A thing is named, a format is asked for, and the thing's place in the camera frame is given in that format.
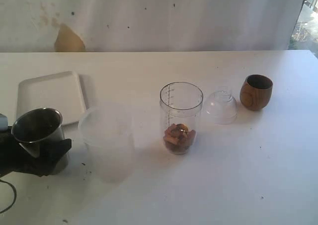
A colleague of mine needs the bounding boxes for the brown wooden cup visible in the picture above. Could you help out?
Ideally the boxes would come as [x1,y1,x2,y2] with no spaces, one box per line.
[239,75,273,111]

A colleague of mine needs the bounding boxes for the clear dome lid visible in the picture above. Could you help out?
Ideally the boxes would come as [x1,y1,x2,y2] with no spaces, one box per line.
[204,86,238,125]

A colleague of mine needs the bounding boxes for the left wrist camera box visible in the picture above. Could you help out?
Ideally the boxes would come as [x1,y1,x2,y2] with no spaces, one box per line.
[0,114,8,132]

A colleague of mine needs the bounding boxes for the stainless steel cup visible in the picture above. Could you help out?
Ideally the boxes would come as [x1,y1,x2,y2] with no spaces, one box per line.
[11,107,66,164]

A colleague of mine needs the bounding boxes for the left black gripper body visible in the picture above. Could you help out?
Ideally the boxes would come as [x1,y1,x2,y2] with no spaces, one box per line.
[0,126,42,177]

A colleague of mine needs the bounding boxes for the gold coins and cork pieces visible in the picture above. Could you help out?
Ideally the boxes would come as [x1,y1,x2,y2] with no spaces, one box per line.
[163,123,196,155]

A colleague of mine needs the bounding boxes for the white square tray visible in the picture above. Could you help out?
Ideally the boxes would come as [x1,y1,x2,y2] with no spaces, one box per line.
[15,71,86,125]

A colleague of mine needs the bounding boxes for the clear plastic shaker cup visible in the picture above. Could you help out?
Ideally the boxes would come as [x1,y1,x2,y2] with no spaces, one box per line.
[159,81,204,145]

